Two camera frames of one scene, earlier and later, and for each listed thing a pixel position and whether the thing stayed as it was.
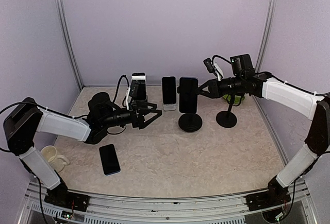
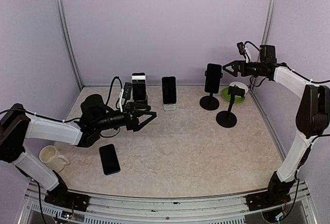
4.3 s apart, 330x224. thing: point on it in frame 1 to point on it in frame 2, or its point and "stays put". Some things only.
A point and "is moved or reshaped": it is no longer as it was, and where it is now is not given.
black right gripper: (215, 91) to (236, 66)
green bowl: (237, 98) stays put
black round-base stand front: (190, 122) to (213, 75)
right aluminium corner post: (270, 18) stays put
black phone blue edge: (109, 159) stays put
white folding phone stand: (169, 107) stays put
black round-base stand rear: (227, 119) stays put
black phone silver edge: (169, 90) stays put
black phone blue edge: (188, 98) is moved or reshaped
